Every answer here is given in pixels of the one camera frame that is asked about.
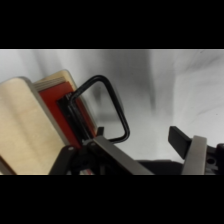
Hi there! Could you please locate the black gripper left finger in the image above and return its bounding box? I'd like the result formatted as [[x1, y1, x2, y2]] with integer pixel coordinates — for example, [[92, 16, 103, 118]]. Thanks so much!
[[49, 126, 155, 176]]

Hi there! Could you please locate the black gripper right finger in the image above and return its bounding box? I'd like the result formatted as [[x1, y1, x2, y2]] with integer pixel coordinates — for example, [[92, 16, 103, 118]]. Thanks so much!
[[167, 125, 209, 176]]

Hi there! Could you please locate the black metal handle loop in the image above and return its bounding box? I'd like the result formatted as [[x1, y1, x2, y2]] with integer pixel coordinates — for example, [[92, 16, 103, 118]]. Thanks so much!
[[37, 74, 131, 149]]

